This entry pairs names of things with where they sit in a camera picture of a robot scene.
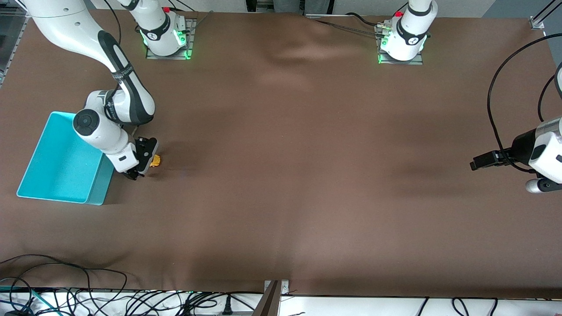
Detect aluminium table frame rail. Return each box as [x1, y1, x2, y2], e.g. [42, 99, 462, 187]
[0, 11, 30, 88]

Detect black hanging cable loop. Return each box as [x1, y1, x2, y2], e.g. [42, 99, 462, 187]
[451, 298, 471, 316]

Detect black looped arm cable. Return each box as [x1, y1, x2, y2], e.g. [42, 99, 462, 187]
[102, 0, 123, 47]

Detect teal cable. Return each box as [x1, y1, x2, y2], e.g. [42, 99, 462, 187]
[0, 285, 60, 316]

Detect dark metal profile bar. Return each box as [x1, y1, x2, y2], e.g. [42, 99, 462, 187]
[252, 281, 281, 316]

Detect tangled black cable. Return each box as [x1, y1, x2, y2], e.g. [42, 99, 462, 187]
[66, 287, 220, 316]

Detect teal plastic bin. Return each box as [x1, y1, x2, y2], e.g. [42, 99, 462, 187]
[16, 111, 115, 206]

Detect grey base cable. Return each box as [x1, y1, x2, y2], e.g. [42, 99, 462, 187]
[178, 10, 214, 36]

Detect grey metal bracket plate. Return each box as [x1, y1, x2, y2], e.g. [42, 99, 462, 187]
[263, 280, 290, 295]

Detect long black cable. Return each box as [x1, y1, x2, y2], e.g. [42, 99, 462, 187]
[0, 262, 129, 308]
[0, 254, 93, 308]

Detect grey metal arm base plate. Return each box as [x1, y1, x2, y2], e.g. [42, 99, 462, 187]
[377, 24, 424, 65]
[146, 18, 196, 60]

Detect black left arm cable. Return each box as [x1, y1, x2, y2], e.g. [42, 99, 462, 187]
[486, 33, 562, 172]

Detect black curved base cable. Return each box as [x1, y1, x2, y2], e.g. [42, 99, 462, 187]
[345, 12, 382, 26]

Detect black straight base cable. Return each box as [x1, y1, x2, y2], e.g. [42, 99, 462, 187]
[305, 15, 389, 36]

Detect brown table cloth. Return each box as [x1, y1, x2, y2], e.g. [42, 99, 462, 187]
[0, 9, 562, 299]

